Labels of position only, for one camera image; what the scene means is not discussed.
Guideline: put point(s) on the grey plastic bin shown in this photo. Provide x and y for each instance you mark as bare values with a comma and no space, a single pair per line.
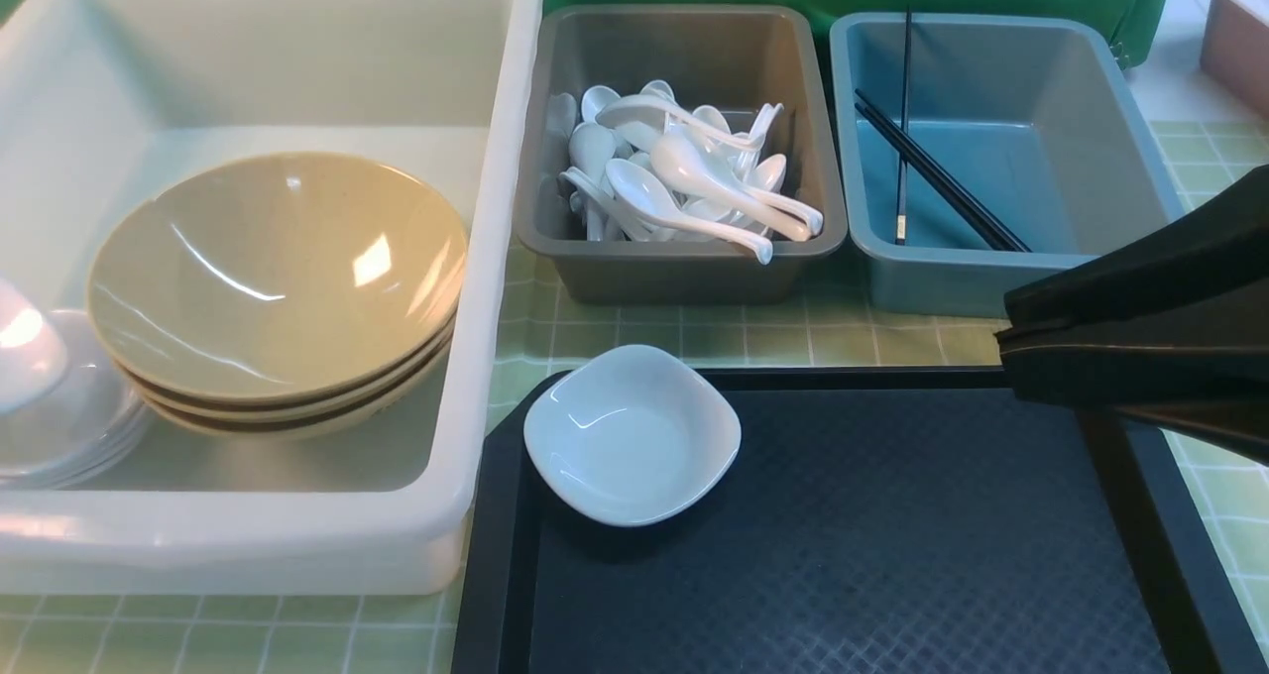
733,57

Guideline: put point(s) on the black chopstick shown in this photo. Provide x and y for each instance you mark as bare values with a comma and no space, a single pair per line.
932,180
942,173
902,171

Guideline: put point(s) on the blue plastic bin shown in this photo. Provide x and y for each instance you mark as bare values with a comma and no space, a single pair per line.
1033,116

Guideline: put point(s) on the white square dish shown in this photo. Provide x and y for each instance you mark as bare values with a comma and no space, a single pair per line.
33,357
633,437

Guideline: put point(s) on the white spoon in pile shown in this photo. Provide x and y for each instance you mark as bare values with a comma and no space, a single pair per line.
683,167

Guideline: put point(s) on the large white plastic bin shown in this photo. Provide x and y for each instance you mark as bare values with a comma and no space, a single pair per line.
106,103

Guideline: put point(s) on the white dish in bin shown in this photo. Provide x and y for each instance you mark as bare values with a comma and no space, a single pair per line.
91,420

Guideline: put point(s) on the black serving tray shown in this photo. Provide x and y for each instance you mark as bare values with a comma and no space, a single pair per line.
876,520

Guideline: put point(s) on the tan noodle bowl in bin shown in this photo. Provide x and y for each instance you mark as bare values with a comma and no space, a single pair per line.
256,418

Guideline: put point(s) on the pink plastic bin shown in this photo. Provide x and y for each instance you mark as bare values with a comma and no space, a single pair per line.
1234,50

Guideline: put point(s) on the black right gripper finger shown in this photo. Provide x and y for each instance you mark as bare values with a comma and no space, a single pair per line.
1219,247
1128,382

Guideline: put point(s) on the white spoon front of pile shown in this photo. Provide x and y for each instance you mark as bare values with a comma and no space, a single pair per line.
650,201

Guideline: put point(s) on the tan noodle bowl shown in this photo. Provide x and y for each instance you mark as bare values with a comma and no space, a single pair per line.
318,424
278,277
256,418

